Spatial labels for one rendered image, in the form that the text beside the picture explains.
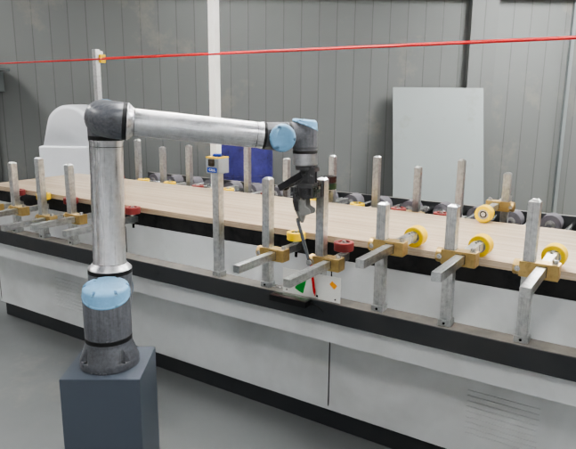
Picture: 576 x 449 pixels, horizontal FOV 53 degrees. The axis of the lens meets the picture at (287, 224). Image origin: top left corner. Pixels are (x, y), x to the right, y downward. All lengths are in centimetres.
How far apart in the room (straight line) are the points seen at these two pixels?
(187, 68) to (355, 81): 193
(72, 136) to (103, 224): 448
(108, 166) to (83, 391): 72
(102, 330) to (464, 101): 568
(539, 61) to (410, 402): 556
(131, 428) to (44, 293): 210
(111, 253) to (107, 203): 17
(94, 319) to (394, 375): 123
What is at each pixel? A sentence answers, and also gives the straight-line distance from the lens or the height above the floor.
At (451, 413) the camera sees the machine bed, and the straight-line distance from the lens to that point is 248.
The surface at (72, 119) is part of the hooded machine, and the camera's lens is 648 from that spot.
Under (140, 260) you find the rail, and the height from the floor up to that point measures 70.
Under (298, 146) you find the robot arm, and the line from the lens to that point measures 208.
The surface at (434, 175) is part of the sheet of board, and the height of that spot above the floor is 63.
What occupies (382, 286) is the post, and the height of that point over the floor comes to 80.
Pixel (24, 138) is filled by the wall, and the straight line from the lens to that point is 743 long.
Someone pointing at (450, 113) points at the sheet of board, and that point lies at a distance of 694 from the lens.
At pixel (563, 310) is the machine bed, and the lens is 221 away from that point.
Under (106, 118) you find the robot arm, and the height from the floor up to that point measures 139.
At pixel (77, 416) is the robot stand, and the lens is 204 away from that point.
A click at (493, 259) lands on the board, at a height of 90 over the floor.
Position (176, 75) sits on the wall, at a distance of 693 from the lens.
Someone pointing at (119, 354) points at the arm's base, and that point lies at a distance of 197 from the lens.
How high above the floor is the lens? 146
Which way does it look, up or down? 12 degrees down
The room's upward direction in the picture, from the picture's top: straight up
